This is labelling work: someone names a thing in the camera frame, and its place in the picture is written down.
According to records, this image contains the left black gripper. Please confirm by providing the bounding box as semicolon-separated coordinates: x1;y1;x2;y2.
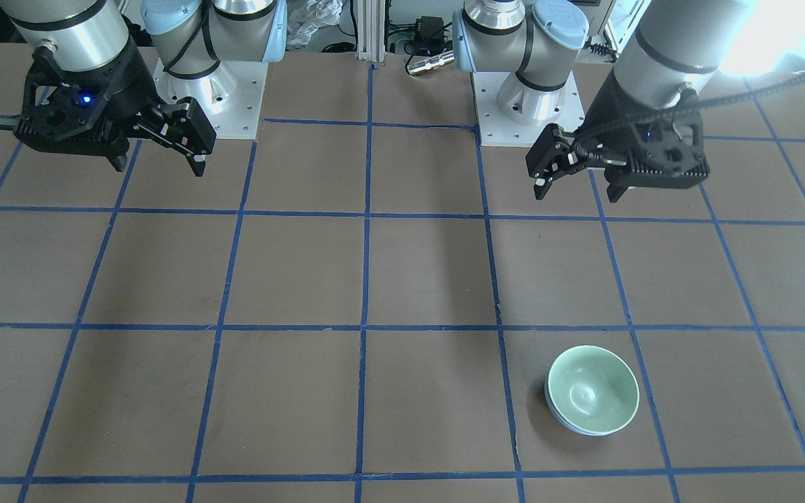
525;71;710;204

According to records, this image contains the black power adapter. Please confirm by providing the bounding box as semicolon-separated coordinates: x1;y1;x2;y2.
413;16;445;50

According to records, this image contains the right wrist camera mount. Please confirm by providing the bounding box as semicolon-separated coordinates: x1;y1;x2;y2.
0;66;130;158

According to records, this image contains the aluminium frame post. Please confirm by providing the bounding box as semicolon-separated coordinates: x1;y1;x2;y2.
351;1;387;66

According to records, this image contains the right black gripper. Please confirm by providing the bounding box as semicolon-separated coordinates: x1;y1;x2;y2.
24;47;217;177

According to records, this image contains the blue bowl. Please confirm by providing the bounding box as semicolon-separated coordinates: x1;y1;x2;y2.
544;381;606;437

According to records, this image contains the metallic cylinder tool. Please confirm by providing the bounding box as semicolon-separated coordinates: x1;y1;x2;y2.
405;50;456;77

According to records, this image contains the green bowl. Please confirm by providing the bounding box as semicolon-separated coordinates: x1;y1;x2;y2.
545;346;640;436

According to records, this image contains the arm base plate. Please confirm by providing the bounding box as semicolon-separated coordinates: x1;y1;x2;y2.
153;61;269;140
472;71;584;147

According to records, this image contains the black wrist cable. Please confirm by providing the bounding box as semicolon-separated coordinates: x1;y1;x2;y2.
570;0;805;165

